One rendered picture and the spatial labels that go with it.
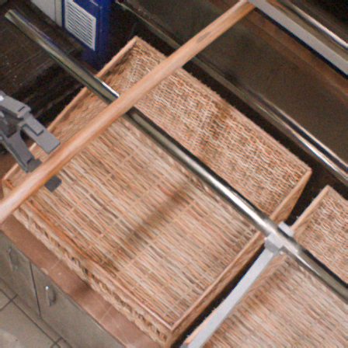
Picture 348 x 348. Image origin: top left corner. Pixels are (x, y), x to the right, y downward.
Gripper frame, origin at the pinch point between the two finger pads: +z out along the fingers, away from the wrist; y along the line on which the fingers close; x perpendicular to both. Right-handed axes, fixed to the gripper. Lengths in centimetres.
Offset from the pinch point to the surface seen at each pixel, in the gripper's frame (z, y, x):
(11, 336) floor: -19, 119, 8
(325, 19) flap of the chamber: 21, -21, -46
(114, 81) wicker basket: -26, 45, -44
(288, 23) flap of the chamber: 17.2, -21.0, -40.3
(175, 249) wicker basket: 11, 60, -27
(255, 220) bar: 32.1, 2.0, -18.0
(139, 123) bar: 4.5, 2.0, -18.0
